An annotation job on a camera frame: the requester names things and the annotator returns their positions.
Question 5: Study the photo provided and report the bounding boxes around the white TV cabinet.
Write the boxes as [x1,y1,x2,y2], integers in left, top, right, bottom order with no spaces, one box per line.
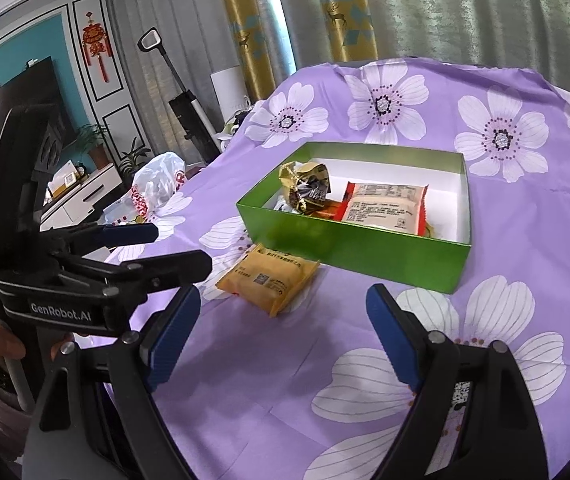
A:
[40,162,123,233]

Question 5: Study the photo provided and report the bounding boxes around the white red plastic bag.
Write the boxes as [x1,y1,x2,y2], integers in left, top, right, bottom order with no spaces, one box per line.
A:
[102,151,188,226]

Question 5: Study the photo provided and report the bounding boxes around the white air purifier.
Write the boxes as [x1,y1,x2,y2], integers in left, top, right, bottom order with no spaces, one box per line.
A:
[210,65,248,131]

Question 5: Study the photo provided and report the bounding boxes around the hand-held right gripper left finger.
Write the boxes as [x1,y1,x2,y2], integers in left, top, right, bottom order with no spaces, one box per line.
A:
[22,284,202,480]

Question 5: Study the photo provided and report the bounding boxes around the black upright vacuum cleaner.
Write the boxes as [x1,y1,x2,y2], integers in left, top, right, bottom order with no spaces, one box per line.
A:
[137,27,220,166]

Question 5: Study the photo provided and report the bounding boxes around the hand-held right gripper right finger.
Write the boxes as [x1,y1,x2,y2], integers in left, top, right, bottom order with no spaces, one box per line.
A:
[366,283,550,480]

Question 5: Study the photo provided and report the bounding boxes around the grey sheer curtain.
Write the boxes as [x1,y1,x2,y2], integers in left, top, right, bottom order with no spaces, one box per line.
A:
[365,0,570,106]
[105,0,226,166]

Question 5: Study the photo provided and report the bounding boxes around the green cardboard box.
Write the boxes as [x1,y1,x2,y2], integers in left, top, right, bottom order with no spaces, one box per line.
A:
[236,141,473,295]

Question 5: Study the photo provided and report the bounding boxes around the golden wrapped snack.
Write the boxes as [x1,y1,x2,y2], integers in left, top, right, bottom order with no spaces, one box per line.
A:
[278,160,333,216]

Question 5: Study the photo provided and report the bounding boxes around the red edged cream snack packet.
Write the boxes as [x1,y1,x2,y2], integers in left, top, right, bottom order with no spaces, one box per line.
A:
[339,181,430,237]

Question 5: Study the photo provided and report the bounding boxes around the purple floral cloth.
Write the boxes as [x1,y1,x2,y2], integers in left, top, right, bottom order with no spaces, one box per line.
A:
[102,57,570,480]

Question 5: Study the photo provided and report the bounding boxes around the yellow snack packet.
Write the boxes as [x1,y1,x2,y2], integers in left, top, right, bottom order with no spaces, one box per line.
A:
[215,242,320,318]

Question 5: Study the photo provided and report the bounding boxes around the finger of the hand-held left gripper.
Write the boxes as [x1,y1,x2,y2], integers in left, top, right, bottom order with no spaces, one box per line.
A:
[70,249,213,322]
[47,222,160,258]

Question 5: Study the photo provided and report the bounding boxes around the black television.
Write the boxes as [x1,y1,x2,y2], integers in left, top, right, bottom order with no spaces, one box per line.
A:
[0,55,78,266]

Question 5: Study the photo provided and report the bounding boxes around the yellow patterned curtain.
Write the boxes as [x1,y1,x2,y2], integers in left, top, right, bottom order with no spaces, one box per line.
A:
[215,0,296,101]
[310,0,378,63]

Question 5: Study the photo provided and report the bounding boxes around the red Chinese knot ornament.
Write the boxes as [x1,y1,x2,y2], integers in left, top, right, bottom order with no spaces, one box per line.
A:
[81,9,114,83]

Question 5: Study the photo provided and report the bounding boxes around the white box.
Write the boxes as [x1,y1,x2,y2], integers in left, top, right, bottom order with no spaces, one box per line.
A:
[47,160,78,196]

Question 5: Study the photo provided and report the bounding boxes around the potted plant in orange pot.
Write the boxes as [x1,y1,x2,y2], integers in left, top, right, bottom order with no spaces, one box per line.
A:
[72,124,110,171]

